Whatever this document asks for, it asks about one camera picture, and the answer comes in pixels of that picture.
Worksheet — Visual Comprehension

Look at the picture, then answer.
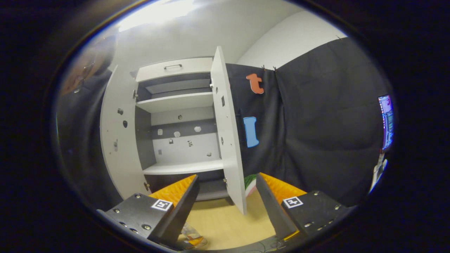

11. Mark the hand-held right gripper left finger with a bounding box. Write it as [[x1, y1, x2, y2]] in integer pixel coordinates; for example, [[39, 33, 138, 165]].
[[97, 175, 200, 246]]

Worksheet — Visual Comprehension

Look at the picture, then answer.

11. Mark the person's dark top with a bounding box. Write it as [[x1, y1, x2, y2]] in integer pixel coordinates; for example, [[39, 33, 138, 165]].
[[56, 70, 123, 211]]

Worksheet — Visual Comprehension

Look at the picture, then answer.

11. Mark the white and grey cabinet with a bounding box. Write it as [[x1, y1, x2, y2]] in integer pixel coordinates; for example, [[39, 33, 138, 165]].
[[135, 57, 229, 201]]

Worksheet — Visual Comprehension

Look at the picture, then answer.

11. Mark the black backdrop cloth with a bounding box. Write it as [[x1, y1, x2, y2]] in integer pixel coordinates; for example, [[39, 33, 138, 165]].
[[225, 37, 391, 206]]

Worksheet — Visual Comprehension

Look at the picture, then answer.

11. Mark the clear bottle with orange label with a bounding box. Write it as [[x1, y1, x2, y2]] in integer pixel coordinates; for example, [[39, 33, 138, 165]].
[[181, 225, 208, 248]]

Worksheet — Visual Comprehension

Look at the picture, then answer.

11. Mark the watermelon slice toy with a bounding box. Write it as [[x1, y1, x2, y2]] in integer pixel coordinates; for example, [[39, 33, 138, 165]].
[[244, 174, 258, 197]]

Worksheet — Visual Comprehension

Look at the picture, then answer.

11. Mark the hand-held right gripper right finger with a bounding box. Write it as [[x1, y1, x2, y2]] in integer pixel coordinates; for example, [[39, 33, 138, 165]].
[[256, 173, 355, 243]]

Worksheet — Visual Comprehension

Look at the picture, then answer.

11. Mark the white cabinet drawer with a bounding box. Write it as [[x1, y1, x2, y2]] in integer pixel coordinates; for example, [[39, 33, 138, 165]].
[[136, 57, 214, 83]]

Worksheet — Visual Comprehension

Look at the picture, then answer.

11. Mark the computer monitor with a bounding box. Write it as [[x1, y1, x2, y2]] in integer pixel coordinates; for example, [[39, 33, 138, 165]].
[[378, 94, 394, 151]]

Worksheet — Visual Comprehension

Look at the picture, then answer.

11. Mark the person's head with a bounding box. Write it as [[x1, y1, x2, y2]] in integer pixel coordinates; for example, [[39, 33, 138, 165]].
[[62, 33, 116, 95]]

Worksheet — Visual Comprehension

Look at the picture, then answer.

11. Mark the white monitor stand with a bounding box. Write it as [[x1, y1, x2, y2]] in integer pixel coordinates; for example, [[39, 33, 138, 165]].
[[369, 155, 388, 192]]

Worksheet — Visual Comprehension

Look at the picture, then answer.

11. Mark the white cabinet door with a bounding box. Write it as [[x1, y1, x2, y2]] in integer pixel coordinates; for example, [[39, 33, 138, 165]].
[[100, 65, 152, 200], [210, 46, 247, 215]]

